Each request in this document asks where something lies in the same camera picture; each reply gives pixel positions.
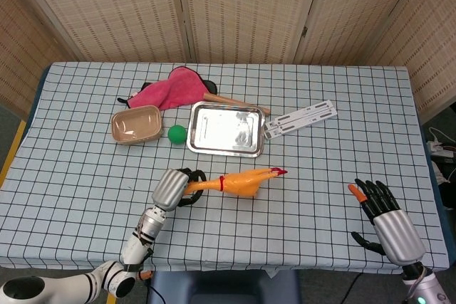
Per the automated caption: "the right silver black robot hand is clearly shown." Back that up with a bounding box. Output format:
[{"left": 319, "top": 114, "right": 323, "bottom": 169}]
[{"left": 348, "top": 178, "right": 427, "bottom": 266}]

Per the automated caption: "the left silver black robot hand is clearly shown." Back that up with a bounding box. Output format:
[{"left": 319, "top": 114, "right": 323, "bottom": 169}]
[{"left": 152, "top": 167, "right": 208, "bottom": 212}]

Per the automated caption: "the orange rubber chicken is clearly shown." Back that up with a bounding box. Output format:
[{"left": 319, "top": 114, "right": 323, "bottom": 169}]
[{"left": 185, "top": 167, "right": 288, "bottom": 199}]

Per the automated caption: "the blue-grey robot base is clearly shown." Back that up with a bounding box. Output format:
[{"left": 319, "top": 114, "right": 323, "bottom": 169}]
[{"left": 147, "top": 270, "right": 302, "bottom": 304}]

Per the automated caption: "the green ball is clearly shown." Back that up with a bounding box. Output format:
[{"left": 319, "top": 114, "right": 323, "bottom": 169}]
[{"left": 167, "top": 125, "right": 188, "bottom": 145}]

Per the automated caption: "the silver metal tray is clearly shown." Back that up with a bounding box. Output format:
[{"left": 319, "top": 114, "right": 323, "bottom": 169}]
[{"left": 186, "top": 100, "right": 266, "bottom": 159}]

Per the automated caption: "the beige rectangular container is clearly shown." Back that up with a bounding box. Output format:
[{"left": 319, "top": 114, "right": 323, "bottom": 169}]
[{"left": 110, "top": 105, "right": 164, "bottom": 146}]

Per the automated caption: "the white power strip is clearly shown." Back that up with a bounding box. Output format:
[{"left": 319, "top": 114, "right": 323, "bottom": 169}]
[{"left": 426, "top": 139, "right": 446, "bottom": 154}]

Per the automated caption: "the pink towel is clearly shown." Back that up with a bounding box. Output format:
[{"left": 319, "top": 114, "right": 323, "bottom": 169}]
[{"left": 117, "top": 66, "right": 209, "bottom": 112}]

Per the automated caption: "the wooden rolling pin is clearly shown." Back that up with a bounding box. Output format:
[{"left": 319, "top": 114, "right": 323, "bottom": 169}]
[{"left": 202, "top": 92, "right": 271, "bottom": 115}]

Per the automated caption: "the blue checkered tablecloth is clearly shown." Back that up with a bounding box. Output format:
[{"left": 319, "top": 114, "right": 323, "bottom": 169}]
[{"left": 0, "top": 61, "right": 450, "bottom": 273}]

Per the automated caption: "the white folding stand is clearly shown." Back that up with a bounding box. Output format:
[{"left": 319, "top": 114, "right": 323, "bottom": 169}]
[{"left": 264, "top": 100, "right": 338, "bottom": 141}]

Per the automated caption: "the woven folding screen panel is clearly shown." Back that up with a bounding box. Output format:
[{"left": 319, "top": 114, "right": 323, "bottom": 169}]
[
  {"left": 0, "top": 0, "right": 78, "bottom": 120},
  {"left": 294, "top": 0, "right": 427, "bottom": 67},
  {"left": 174, "top": 0, "right": 325, "bottom": 65},
  {"left": 366, "top": 0, "right": 456, "bottom": 124},
  {"left": 6, "top": 0, "right": 195, "bottom": 63}
]

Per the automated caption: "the black floor cable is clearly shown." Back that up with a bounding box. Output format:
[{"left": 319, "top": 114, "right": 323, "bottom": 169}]
[{"left": 341, "top": 273, "right": 363, "bottom": 304}]

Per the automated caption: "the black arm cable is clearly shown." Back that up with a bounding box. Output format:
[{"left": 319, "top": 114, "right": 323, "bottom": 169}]
[{"left": 149, "top": 275, "right": 165, "bottom": 304}]

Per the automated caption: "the white cable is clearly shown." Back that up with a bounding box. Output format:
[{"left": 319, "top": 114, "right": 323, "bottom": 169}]
[{"left": 428, "top": 127, "right": 456, "bottom": 148}]

